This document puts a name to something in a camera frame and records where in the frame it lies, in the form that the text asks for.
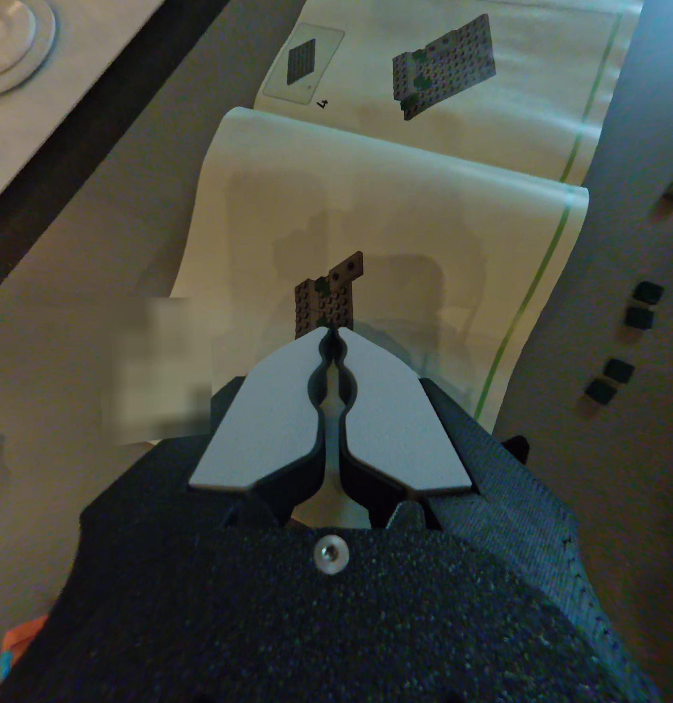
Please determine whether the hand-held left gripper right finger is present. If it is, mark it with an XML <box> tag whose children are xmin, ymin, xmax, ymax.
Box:
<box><xmin>336</xmin><ymin>328</ymin><xmax>474</xmax><ymax>529</ymax></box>

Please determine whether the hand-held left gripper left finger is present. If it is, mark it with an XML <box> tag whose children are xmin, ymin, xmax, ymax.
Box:
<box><xmin>189</xmin><ymin>328</ymin><xmax>337</xmax><ymax>525</ymax></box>

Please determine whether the brick building instruction booklet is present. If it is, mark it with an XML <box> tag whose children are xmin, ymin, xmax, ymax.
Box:
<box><xmin>0</xmin><ymin>0</ymin><xmax>644</xmax><ymax>533</ymax></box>

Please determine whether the orange and teal brick figure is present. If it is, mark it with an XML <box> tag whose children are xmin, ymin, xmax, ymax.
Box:
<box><xmin>0</xmin><ymin>615</ymin><xmax>49</xmax><ymax>687</ymax></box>

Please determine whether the white tray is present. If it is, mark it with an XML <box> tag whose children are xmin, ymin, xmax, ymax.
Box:
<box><xmin>0</xmin><ymin>0</ymin><xmax>167</xmax><ymax>207</ymax></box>

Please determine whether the white plate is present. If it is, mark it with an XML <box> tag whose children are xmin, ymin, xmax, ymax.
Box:
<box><xmin>0</xmin><ymin>0</ymin><xmax>57</xmax><ymax>98</ymax></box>

